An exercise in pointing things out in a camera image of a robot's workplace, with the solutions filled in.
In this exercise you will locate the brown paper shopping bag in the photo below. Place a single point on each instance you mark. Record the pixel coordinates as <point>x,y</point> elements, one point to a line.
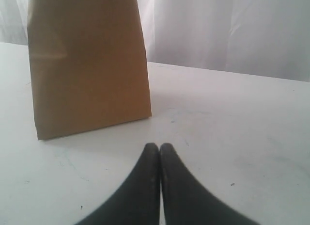
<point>88,65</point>

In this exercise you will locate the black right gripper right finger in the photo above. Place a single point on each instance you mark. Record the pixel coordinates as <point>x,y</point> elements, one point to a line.
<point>186,201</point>

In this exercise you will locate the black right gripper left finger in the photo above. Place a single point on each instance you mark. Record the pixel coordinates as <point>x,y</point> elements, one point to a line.
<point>137,200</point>

